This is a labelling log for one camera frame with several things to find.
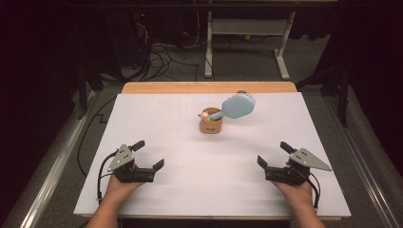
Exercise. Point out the brown cup with small figure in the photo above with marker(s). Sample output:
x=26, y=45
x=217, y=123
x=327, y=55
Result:
x=210, y=126

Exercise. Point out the black stand leg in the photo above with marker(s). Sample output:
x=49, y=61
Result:
x=83, y=91
x=342, y=95

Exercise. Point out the white metal desk frame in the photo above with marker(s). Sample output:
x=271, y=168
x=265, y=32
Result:
x=247, y=27

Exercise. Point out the person's left hand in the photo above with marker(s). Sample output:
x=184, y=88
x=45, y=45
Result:
x=122, y=190

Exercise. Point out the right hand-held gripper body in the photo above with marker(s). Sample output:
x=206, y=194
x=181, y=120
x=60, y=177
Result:
x=286, y=175

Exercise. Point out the black computer tower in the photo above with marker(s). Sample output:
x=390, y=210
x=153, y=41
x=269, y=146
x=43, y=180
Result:
x=126, y=34

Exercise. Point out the person's right hand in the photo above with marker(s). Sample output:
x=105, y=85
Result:
x=294, y=193

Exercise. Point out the light blue hairbrush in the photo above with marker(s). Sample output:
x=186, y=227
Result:
x=236, y=107

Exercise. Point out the small yellow-green ball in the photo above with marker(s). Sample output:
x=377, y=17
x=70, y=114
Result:
x=246, y=37

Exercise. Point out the metal floor rail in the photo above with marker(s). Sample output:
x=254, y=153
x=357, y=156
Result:
x=57, y=164
x=364, y=161

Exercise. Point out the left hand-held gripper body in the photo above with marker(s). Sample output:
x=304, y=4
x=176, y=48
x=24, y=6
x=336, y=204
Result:
x=133, y=174

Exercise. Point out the wooden table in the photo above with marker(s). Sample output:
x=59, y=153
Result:
x=177, y=87

